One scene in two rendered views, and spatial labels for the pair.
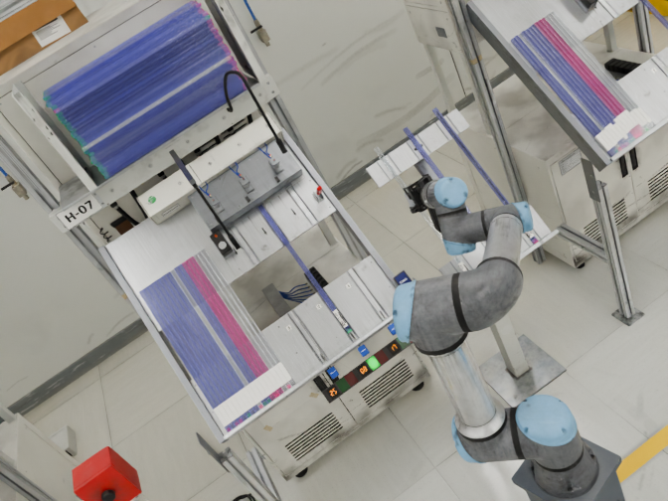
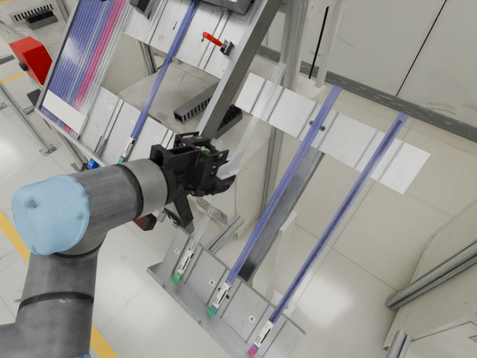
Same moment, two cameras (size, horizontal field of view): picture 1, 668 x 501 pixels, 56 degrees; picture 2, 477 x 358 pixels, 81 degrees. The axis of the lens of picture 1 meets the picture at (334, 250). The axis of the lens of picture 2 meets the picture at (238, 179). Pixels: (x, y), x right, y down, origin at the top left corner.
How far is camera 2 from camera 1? 1.55 m
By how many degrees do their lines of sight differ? 38
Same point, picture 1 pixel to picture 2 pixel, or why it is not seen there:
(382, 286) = not seen: hidden behind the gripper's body
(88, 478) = (16, 46)
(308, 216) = (205, 56)
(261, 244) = (163, 33)
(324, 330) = (118, 138)
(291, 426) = not seen: hidden behind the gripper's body
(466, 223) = (33, 267)
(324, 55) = not seen: outside the picture
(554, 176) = (460, 327)
